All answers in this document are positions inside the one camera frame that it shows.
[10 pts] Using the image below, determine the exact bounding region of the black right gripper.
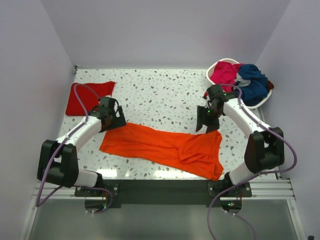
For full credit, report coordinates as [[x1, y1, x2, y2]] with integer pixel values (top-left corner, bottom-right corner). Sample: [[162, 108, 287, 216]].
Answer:
[[195, 106, 223, 135]]

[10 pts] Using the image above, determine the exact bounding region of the orange t shirt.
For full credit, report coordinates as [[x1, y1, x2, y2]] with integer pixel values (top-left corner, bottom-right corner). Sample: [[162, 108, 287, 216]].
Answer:
[[99, 123, 224, 181]]

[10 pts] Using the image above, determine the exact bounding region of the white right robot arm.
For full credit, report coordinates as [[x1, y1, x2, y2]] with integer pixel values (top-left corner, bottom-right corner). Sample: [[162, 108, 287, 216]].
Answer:
[[195, 84, 285, 197]]

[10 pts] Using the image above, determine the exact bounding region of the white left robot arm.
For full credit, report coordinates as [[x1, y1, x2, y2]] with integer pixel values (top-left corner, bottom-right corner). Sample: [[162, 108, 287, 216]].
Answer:
[[37, 96, 126, 196]]

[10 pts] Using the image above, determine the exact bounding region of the folded red t shirt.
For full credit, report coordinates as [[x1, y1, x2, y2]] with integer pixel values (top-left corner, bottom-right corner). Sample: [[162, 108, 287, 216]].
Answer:
[[65, 81, 116, 117]]

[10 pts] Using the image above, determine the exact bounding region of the magenta t shirt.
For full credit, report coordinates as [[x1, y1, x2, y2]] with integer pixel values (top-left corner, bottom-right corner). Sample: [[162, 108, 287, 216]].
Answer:
[[209, 61, 244, 85]]

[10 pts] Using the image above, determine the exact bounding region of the navy blue t shirt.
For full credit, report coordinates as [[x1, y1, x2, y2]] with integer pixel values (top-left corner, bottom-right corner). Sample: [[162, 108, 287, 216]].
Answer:
[[235, 64, 268, 107]]

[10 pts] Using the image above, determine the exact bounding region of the white plastic laundry basket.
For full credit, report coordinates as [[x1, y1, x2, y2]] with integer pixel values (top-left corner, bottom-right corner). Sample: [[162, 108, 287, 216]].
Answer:
[[206, 58, 273, 109]]

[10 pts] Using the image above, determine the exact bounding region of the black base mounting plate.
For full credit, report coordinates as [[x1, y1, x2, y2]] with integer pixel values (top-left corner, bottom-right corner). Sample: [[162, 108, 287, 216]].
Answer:
[[74, 178, 253, 213]]

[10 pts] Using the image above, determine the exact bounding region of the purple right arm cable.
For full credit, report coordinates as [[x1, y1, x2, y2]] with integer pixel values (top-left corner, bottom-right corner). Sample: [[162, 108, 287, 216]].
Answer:
[[222, 83, 298, 178]]

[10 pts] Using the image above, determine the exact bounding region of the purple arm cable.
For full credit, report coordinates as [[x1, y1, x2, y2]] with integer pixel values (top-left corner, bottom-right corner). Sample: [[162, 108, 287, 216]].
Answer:
[[35, 83, 101, 208], [222, 83, 298, 178]]

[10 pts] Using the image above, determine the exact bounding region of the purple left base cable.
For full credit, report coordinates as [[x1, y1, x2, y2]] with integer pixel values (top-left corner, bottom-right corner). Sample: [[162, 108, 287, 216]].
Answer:
[[82, 186, 113, 215]]

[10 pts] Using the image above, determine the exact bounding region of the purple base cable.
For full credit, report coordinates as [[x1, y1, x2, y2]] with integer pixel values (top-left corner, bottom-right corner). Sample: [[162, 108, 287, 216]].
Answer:
[[82, 186, 113, 215], [207, 172, 258, 240]]

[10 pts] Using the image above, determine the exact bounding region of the aluminium left rail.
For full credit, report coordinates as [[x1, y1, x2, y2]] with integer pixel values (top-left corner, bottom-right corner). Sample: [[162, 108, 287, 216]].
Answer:
[[31, 180, 76, 200]]

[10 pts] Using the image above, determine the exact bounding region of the aluminium rail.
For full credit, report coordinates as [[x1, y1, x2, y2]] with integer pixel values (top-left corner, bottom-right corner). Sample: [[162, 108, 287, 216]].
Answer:
[[31, 180, 76, 200], [249, 177, 296, 200]]

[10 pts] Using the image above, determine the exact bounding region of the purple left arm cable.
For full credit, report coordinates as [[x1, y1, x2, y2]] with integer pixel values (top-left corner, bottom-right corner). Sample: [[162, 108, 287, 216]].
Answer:
[[35, 83, 101, 208]]

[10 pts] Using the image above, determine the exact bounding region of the aluminium right rail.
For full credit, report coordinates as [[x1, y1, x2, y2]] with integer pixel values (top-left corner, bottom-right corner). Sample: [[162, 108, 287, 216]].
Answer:
[[249, 177, 296, 200]]

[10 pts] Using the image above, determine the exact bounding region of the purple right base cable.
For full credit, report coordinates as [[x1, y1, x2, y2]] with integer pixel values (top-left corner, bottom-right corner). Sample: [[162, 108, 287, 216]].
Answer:
[[207, 172, 258, 240]]

